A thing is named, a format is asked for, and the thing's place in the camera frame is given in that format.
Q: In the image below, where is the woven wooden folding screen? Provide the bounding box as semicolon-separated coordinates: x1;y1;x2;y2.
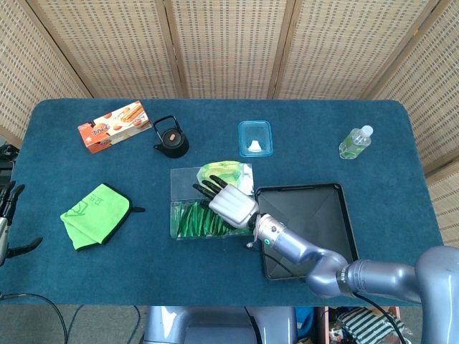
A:
0;0;459;176

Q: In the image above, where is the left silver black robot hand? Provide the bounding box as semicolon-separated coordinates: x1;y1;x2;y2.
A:
0;181;43;268

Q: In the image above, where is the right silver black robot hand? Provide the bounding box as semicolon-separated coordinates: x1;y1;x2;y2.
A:
192;174;260;229

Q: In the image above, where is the black equipment beside table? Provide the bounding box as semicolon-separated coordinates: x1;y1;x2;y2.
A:
0;143;19;187

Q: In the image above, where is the clear box of green sticks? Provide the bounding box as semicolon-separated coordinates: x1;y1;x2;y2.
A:
169;163;257;240

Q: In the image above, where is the orange biscuit box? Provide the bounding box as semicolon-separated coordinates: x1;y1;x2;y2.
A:
77;100;153;155

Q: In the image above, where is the black floor cable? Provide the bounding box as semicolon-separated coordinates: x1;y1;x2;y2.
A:
0;292;69;344

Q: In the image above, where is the black white striped cloth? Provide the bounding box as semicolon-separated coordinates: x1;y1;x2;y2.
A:
336;307;404;344

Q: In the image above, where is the blue clear plastic food box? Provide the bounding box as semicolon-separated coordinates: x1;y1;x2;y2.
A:
237;120;275;158

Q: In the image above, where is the yellow green snack bag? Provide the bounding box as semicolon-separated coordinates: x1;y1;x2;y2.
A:
196;160;249;196

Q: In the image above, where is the blue-grey robot torso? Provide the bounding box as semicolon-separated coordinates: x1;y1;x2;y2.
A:
143;305;298;344

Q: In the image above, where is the black square plastic tray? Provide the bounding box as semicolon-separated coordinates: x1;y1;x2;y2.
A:
254;182;359;281

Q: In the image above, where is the black cast iron teapot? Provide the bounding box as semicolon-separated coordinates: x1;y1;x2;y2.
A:
152;115;190;159

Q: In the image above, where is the green cloth with black trim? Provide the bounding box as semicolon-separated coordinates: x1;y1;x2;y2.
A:
60;183;146;252

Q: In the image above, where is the blue carpet table mat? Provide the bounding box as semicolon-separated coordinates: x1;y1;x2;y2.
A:
0;98;443;307

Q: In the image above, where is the clear green label water bottle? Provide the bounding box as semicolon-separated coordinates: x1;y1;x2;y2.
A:
338;125;374;161

